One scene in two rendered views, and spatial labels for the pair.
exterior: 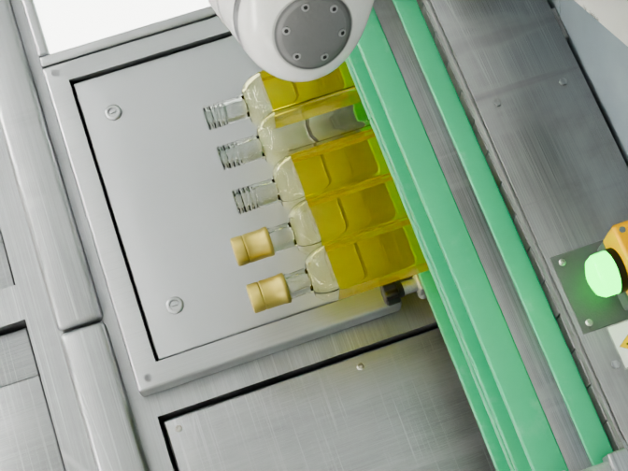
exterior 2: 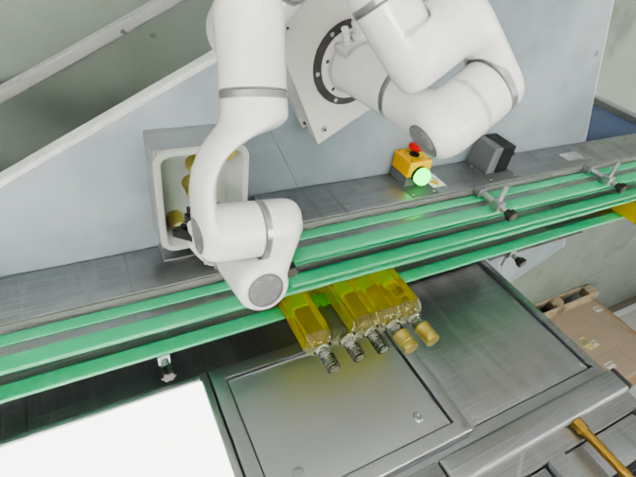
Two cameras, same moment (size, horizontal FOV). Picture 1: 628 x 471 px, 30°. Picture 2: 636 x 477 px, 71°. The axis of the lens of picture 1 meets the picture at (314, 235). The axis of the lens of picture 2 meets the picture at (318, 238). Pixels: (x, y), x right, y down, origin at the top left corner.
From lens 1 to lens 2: 1.17 m
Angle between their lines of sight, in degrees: 59
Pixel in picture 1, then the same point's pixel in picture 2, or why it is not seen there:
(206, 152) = (319, 408)
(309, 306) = (397, 351)
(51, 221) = not seen: outside the picture
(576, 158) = (366, 188)
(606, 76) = (337, 167)
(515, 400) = (468, 215)
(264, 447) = (465, 377)
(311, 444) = (454, 357)
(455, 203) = (395, 226)
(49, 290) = not seen: outside the picture
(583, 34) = (316, 172)
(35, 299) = not seen: outside the picture
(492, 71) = (331, 206)
